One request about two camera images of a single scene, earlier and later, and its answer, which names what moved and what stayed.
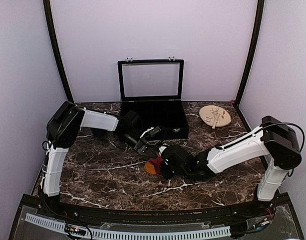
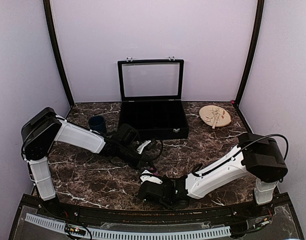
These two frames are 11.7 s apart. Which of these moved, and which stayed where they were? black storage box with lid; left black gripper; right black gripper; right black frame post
Moved: left black gripper; right black gripper
Stayed: right black frame post; black storage box with lid
